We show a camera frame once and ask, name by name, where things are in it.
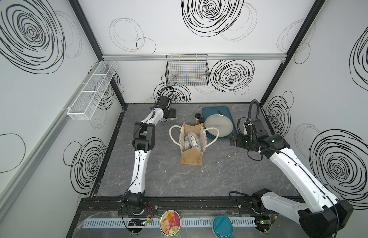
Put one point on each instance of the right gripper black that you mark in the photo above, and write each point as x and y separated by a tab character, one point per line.
237	141

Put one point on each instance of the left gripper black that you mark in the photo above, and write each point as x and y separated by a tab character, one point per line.
172	113

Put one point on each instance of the canvas tote bag cat print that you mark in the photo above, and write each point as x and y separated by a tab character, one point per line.
191	156

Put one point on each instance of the clear compass case horizontal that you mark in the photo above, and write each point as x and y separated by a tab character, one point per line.
193	141

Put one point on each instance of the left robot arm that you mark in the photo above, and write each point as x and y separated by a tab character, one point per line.
143	142

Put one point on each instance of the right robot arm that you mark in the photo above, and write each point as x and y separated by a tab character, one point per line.
321	214

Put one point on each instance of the grey round plate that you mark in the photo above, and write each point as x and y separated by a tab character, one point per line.
218	124

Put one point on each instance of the glass jar black lid back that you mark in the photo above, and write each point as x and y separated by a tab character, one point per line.
197	117

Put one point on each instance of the teal plastic tray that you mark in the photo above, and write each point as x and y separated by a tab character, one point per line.
223	110

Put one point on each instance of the teal round lid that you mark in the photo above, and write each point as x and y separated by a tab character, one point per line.
222	227

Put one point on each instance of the round pink yellow lid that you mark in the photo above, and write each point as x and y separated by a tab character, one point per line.
170	223

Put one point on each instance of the black wire basket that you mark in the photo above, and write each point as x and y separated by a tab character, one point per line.
187	69

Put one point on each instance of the white wire shelf basket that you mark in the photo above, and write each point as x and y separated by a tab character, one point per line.
88	100

